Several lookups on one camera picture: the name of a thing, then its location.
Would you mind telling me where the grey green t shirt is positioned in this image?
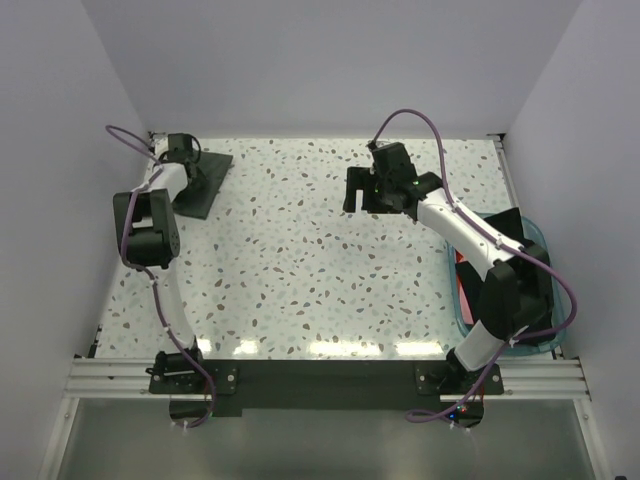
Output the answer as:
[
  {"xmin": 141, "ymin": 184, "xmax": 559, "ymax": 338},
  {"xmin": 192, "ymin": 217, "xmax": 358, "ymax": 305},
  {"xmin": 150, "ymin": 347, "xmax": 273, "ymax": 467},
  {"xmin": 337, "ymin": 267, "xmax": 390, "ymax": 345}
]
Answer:
[{"xmin": 172, "ymin": 152, "xmax": 233, "ymax": 220}]

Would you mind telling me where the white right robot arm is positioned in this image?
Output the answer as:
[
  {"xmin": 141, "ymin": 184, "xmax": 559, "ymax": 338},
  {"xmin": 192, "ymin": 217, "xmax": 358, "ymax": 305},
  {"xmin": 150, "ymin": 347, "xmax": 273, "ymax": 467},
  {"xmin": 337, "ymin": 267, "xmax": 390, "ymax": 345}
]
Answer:
[{"xmin": 343, "ymin": 165, "xmax": 554, "ymax": 393}]

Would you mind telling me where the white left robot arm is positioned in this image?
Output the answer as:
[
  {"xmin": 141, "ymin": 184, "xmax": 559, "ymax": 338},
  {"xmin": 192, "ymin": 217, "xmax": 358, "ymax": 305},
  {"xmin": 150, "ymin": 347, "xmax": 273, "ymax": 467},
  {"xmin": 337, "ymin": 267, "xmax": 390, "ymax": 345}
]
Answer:
[{"xmin": 112, "ymin": 163, "xmax": 207, "ymax": 392}]

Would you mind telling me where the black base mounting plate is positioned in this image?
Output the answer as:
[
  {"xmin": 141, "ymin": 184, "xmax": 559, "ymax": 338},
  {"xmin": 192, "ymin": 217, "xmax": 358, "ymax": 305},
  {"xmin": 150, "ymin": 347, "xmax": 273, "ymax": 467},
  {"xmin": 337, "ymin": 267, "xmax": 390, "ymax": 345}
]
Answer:
[{"xmin": 147, "ymin": 360, "xmax": 504, "ymax": 420}]

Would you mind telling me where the teal plastic laundry basket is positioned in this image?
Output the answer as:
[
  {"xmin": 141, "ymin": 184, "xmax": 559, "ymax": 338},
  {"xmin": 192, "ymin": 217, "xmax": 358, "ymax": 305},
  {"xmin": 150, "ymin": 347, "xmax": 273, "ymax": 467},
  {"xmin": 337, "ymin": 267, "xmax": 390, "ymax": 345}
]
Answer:
[{"xmin": 448, "ymin": 207, "xmax": 565, "ymax": 361}]

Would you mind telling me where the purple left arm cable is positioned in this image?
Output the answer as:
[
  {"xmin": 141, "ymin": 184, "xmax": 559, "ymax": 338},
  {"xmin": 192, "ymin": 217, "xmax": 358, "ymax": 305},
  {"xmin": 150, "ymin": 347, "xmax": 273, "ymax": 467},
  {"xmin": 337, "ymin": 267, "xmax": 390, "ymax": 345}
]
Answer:
[{"xmin": 105, "ymin": 124, "xmax": 217, "ymax": 430}]

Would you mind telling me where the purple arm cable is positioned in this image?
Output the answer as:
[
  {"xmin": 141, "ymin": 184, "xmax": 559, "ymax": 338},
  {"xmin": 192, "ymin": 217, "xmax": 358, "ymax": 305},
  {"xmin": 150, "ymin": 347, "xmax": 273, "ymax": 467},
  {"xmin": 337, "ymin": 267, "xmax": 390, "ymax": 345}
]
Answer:
[
  {"xmin": 105, "ymin": 124, "xmax": 217, "ymax": 430},
  {"xmin": 368, "ymin": 109, "xmax": 579, "ymax": 426}
]

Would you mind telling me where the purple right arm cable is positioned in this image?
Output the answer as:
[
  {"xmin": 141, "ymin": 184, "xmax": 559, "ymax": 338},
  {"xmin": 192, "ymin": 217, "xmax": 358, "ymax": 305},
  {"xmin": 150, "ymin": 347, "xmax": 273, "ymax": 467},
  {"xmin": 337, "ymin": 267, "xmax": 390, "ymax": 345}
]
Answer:
[{"xmin": 368, "ymin": 109, "xmax": 579, "ymax": 426}]

